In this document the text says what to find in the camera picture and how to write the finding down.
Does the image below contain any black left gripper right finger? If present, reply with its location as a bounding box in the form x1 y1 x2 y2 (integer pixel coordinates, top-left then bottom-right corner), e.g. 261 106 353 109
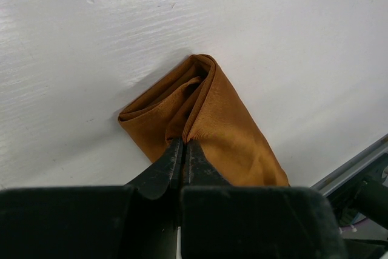
180 141 346 258

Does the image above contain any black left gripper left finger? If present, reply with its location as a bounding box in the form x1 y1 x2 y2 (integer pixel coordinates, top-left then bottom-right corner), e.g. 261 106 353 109
1 139 184 258

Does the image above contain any orange brown cloth napkin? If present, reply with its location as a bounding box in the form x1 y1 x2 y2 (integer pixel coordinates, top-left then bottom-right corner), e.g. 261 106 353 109
118 54 289 186

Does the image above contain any aluminium table frame rail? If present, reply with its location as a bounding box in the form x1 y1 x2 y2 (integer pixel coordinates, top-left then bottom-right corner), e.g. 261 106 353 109
311 135 387 197

